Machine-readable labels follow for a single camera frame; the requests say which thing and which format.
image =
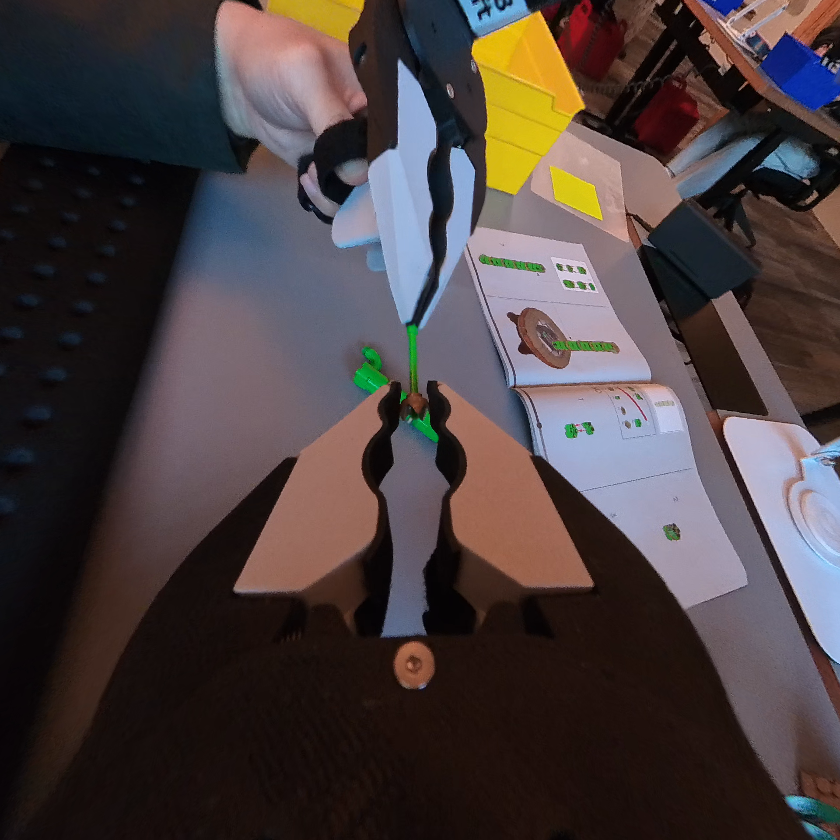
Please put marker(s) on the white document stand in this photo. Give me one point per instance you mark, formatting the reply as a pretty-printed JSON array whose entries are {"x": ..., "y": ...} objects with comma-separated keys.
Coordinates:
[{"x": 774, "y": 512}]

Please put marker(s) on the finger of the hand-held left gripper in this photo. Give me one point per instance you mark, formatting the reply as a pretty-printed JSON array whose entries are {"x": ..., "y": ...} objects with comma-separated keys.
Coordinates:
[
  {"x": 403, "y": 197},
  {"x": 463, "y": 197}
]

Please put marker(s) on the red container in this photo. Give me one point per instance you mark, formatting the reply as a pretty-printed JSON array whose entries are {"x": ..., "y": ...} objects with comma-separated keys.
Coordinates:
[
  {"x": 666, "y": 118},
  {"x": 590, "y": 36}
]

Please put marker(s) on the green bamboo stalk model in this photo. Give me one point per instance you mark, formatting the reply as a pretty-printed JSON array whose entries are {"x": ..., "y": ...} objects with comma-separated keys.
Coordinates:
[{"x": 367, "y": 375}]

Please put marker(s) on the clear sheet with yellow square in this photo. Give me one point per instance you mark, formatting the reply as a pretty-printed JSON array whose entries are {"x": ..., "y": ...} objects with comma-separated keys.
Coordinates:
[{"x": 577, "y": 190}]

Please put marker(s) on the open instruction booklet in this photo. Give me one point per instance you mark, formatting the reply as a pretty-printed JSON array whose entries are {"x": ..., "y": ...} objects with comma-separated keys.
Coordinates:
[{"x": 590, "y": 459}]

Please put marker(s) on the green sprig with leaves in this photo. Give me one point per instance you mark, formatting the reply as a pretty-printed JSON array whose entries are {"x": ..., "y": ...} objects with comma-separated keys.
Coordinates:
[{"x": 814, "y": 814}]

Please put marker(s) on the thin green stem tan collar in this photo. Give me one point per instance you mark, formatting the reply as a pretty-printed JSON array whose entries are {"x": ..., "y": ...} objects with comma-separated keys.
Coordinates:
[{"x": 413, "y": 367}]

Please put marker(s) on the blue plastic bin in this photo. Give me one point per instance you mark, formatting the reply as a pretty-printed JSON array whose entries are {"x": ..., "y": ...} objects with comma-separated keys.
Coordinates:
[
  {"x": 722, "y": 5},
  {"x": 797, "y": 72}
]

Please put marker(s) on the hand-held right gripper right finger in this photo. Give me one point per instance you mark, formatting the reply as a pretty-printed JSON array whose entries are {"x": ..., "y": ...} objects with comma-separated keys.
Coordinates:
[{"x": 518, "y": 525}]

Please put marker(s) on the long background work table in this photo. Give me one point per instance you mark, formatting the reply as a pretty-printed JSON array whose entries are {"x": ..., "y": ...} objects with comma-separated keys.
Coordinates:
[{"x": 754, "y": 72}]

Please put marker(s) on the person's left forearm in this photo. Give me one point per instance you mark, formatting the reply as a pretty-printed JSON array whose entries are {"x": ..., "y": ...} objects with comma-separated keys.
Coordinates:
[{"x": 111, "y": 79}]

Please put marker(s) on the yellow plastic bin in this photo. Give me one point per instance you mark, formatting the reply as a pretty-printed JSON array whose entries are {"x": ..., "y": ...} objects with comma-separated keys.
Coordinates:
[{"x": 518, "y": 105}]

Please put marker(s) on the black power adapter box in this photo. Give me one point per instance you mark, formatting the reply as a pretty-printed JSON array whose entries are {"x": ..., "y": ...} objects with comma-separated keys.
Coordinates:
[{"x": 702, "y": 256}]

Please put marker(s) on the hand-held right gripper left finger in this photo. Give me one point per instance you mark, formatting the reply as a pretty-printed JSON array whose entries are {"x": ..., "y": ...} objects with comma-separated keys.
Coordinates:
[{"x": 308, "y": 525}]

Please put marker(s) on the grey desk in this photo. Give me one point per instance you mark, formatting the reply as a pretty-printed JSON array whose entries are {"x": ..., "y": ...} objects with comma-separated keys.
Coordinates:
[{"x": 262, "y": 295}]

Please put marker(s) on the person's left hand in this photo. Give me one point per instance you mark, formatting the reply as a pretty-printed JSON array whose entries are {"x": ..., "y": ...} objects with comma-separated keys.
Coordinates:
[{"x": 282, "y": 72}]

